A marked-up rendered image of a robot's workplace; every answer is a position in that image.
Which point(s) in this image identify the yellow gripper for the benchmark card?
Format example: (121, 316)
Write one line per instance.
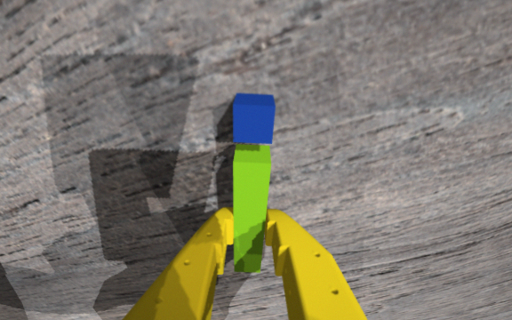
(314, 286)

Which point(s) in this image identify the blue cube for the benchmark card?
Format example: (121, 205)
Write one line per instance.
(253, 118)

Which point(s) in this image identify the lime green rod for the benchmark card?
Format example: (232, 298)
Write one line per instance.
(251, 174)

